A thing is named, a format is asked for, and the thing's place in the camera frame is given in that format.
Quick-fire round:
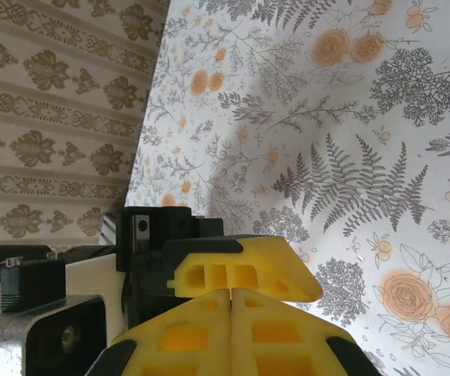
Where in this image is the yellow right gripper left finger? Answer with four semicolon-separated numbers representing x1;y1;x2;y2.
85;288;232;376

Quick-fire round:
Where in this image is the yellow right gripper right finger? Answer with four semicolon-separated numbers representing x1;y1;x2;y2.
230;287;379;376

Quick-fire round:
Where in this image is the floral table cover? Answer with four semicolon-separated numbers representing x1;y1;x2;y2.
124;0;450;376

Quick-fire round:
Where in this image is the aluminium table side rail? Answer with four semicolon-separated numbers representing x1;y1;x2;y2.
98;213;123;247

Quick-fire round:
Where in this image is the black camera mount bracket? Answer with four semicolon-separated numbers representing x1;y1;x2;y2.
0;256;67;313

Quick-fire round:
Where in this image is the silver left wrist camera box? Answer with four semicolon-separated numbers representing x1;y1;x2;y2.
0;295;110;376

